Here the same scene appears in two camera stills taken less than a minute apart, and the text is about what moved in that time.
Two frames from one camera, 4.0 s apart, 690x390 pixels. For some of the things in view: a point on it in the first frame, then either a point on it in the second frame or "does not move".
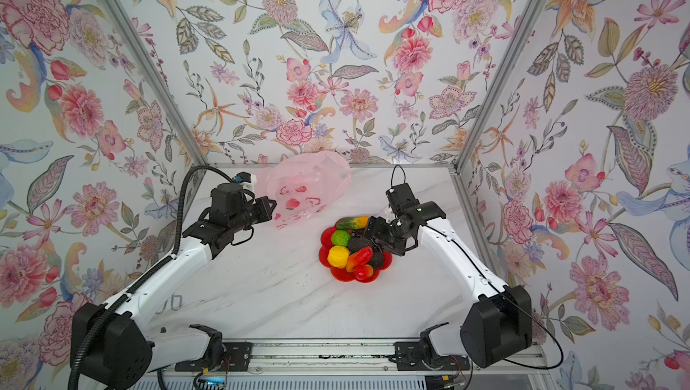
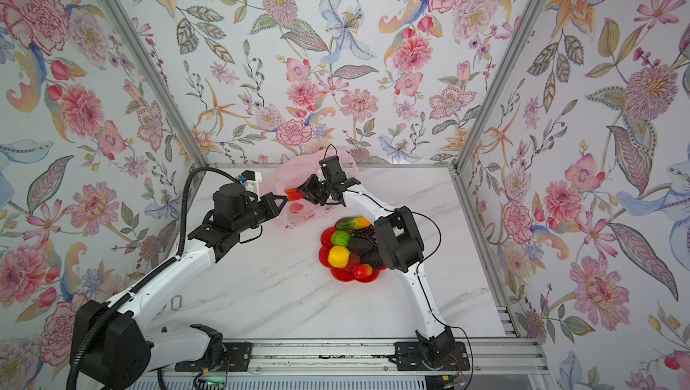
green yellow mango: x=352 y=223 does not move
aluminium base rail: x=362 y=357 does not move
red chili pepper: x=358 y=259 -> x=293 y=194
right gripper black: x=382 y=224 -> x=310 y=190
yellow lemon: x=338 y=256 does not move
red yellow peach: x=364 y=272 does not move
